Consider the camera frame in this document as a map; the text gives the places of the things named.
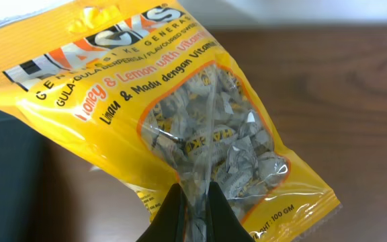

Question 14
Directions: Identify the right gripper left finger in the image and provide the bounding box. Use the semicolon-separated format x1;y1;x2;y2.
136;184;187;242

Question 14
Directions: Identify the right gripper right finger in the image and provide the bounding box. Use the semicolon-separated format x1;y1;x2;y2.
206;181;254;242

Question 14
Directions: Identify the yellow Hacks candy bag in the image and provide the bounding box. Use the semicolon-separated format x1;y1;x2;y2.
0;1;341;241

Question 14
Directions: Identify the black gift box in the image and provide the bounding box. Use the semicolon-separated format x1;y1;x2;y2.
0;111;43;241

